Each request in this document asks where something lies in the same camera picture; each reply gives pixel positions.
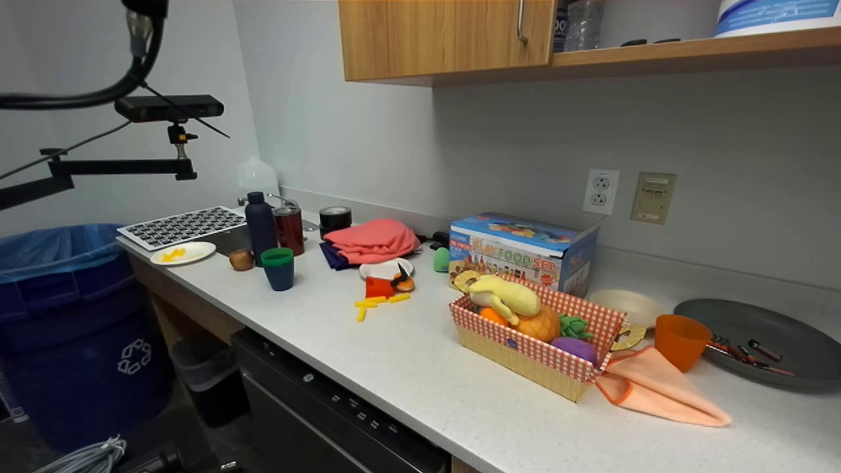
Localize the dark container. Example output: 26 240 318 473
553 0 570 54

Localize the coil of grey cable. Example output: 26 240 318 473
32 434 127 473

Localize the black dishwasher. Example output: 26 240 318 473
229 328 451 473

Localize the clear plastic bottle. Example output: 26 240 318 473
563 0 604 53

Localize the basket with red checked lining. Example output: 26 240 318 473
449 274 629 403

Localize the navy blue bottle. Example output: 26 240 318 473
244 191 279 267

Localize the black cable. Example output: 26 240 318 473
0 0 170 111

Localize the yellow toy banana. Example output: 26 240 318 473
467 274 542 327

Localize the beige switch plate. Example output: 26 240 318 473
630 171 678 226

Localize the checkered calibration board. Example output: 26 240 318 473
116 206 248 252

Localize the grey round tray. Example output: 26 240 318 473
673 298 841 394

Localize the toy food set box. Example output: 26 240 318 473
448 212 603 298

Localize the camera on mount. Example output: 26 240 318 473
0 95 225 212

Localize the orange plastic cup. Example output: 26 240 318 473
654 314 714 374

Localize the orange cloth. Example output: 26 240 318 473
595 346 733 428

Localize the beige bowl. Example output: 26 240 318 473
587 288 665 330

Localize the pink folded cloth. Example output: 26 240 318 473
323 217 422 265

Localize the small black bin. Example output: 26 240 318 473
169 333 251 428

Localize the small white plate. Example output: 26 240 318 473
358 257 416 282

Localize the wooden cupboard door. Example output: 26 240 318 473
338 0 558 83

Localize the red metal tumbler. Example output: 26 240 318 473
273 204 306 258

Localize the clear plastic jug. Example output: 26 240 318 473
237 155 281 198

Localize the white wall socket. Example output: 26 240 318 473
583 168 621 216

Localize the heap of markers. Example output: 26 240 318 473
706 334 796 378

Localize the white tub with blue label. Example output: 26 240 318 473
714 0 841 38

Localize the green and blue cup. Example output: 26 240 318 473
260 247 296 292

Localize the dark blue cloth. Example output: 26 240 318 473
319 240 356 272

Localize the black tape roll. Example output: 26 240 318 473
319 206 353 239

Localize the wooden wall cupboard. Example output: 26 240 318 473
338 0 841 88

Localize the blue recycling bin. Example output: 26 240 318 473
0 223 173 455

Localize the purple toy eggplant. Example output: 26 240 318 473
550 336 599 366

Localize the orange and black toy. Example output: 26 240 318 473
390 262 417 294

